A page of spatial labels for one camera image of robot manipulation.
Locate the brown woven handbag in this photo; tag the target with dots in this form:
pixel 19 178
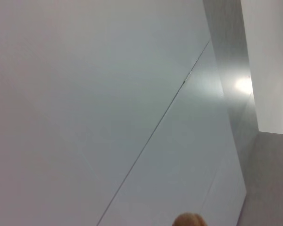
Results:
pixel 191 220

